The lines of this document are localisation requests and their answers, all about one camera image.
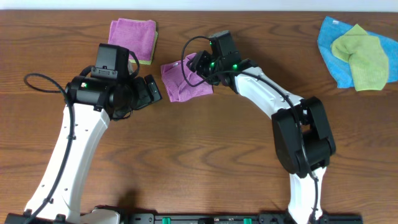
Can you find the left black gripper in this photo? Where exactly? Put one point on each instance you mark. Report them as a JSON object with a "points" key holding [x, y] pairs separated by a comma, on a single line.
{"points": [[153, 92]]}

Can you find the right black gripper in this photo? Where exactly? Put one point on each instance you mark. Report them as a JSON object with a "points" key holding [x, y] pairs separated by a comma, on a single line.
{"points": [[198, 61]]}

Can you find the purple microfiber cloth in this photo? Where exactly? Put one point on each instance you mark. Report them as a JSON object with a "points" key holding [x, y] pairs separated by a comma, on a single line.
{"points": [[177, 88]]}

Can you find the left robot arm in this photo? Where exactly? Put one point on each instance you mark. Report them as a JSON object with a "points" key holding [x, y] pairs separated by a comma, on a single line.
{"points": [[58, 197]]}

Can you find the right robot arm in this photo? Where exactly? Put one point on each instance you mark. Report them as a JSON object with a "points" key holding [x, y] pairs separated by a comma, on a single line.
{"points": [[302, 135]]}

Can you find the folded green cloth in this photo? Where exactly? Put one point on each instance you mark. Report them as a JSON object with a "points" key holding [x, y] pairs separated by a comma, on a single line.
{"points": [[144, 40]]}

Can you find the folded purple cloth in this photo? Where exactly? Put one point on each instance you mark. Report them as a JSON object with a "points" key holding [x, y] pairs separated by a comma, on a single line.
{"points": [[120, 33]]}

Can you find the blue microfiber cloth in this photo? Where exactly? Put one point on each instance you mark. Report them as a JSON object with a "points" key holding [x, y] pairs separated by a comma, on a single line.
{"points": [[332, 29]]}

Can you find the green microfiber cloth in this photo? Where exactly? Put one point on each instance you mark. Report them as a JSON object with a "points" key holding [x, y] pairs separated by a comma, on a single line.
{"points": [[368, 62]]}

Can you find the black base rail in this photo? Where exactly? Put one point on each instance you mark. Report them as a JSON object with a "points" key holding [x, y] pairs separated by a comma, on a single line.
{"points": [[263, 218]]}

